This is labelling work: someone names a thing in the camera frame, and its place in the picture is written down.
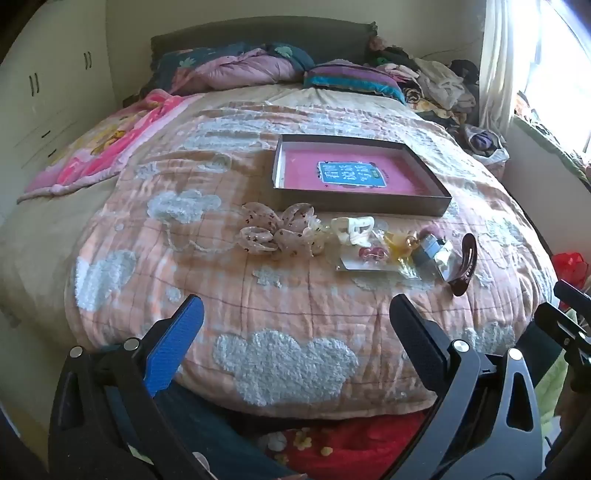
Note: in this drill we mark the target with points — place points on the dark floral duvet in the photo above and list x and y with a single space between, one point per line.
295 53

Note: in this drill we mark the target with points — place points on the pink pom pom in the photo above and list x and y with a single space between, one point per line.
427 232

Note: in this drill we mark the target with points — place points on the speckled sheer hair bow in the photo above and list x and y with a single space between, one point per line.
291 226

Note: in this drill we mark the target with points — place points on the yellow hair claw clip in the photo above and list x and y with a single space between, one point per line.
397 247

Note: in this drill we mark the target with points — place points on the grey cardboard box pink inside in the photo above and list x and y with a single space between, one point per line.
300 175

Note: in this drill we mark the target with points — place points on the brown hair clip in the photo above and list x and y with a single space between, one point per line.
466 267

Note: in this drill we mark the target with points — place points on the window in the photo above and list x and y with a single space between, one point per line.
563 69

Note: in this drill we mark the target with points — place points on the cloths on windowsill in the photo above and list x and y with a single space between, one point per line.
568 161

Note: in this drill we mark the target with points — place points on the cream curtain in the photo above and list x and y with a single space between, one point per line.
498 69

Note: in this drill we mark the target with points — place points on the pile of clothes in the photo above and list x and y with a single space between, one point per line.
438 83

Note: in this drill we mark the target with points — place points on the white hair claw clip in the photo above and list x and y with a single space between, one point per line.
353 230

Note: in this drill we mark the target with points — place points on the white card with red earrings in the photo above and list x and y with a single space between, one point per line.
369 258

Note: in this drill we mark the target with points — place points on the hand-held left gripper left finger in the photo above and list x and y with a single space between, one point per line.
173 346

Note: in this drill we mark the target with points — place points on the pink quilted blanket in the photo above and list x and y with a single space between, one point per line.
249 69

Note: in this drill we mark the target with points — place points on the small blue box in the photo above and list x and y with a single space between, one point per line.
429 249

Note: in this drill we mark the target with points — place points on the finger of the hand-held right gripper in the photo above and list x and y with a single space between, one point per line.
563 330
575 300

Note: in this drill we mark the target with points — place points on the light green cloth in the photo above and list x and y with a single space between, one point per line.
551 383

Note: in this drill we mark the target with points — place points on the striped pillow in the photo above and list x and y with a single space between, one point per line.
351 76

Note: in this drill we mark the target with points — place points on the pink cartoon blanket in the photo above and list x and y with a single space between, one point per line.
115 138

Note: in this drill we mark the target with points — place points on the red floral cloth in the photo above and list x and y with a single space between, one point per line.
360 447

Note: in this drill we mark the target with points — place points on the dark headboard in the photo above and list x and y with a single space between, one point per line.
258 32

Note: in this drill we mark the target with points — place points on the red plastic bag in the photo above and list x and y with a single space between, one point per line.
570 267

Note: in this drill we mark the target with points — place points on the white bag with purple cloth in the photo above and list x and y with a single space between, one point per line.
482 141

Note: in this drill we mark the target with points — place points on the cream wardrobe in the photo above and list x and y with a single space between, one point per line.
46 69

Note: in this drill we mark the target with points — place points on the beige bedsheet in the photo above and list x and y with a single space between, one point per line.
41 230

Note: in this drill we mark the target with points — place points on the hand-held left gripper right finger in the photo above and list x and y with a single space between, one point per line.
418 346

